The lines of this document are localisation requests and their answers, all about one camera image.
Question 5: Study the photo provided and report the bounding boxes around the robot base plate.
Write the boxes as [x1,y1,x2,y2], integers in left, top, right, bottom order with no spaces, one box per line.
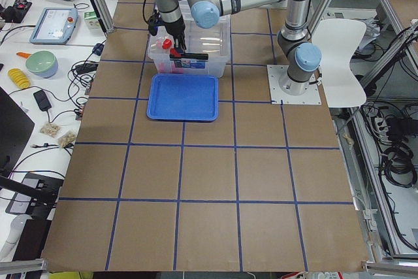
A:
[267,65,321,105]

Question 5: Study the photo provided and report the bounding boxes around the green white carton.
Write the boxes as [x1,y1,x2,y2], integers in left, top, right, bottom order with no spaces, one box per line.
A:
[83,11,101,29]

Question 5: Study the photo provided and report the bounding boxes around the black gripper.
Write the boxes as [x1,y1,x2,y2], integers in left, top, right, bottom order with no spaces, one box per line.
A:
[164,17,187,51]

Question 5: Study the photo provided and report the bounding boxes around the clear plastic storage box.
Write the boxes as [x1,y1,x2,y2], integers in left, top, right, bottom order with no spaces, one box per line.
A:
[147,0,231,78]

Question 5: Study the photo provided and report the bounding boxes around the green bowl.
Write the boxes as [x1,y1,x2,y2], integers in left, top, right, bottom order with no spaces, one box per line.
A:
[25,50,58,78]

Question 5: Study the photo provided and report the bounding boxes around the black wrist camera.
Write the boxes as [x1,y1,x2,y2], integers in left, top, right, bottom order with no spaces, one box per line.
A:
[147,10,163,36]

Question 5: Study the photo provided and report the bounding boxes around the blue tray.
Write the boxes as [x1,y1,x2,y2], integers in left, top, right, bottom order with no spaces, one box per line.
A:
[146,74,219,122]

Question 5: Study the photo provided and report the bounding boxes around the toy carrot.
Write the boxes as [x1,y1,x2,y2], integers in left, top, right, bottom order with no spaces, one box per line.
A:
[16,52,31,59]

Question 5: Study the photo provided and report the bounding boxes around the white chair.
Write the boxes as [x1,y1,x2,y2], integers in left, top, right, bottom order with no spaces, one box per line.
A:
[312,18,366,108]

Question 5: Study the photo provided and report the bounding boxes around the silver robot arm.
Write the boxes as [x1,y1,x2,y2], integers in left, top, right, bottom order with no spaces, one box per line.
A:
[147,0,321,95]

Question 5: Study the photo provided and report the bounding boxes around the yellow toy corn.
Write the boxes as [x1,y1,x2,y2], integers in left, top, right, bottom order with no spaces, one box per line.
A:
[7,68,31,90]

